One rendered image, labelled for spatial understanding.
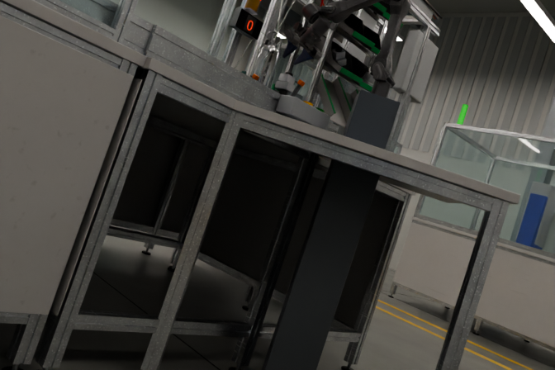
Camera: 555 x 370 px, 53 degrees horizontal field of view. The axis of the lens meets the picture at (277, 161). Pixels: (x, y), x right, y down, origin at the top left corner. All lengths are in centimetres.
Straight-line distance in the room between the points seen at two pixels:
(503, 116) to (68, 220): 1042
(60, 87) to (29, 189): 24
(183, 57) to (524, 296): 454
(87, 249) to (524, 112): 1026
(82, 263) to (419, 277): 492
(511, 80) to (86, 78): 1063
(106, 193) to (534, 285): 464
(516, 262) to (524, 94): 615
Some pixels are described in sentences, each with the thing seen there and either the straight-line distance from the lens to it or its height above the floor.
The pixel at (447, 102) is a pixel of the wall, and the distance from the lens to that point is 1206.
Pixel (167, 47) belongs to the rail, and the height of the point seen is 92.
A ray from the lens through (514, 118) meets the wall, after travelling 1132.
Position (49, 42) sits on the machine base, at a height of 79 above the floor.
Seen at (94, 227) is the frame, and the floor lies 41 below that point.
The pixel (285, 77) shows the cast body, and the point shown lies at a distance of 215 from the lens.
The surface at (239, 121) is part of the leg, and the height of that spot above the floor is 80.
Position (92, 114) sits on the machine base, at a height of 67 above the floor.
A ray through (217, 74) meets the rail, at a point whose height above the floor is 92.
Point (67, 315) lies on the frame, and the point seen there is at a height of 18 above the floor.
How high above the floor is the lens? 63
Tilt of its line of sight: 3 degrees up
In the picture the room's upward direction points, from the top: 19 degrees clockwise
